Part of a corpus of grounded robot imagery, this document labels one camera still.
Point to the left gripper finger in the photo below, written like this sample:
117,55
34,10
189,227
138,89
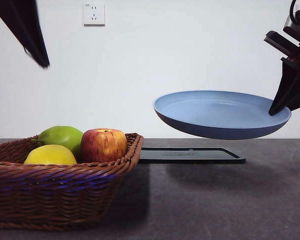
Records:
25,30

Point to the blue round plate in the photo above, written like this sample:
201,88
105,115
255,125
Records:
215,117

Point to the yellow lemon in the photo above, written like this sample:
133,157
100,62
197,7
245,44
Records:
50,156

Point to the brown wicker basket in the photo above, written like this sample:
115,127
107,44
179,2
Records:
52,195

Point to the green apple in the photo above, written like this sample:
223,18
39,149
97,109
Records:
61,137

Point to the red apple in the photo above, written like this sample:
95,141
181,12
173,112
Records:
103,146

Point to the black flat tray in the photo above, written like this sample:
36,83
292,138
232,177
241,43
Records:
190,156

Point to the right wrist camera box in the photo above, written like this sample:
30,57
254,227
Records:
293,25

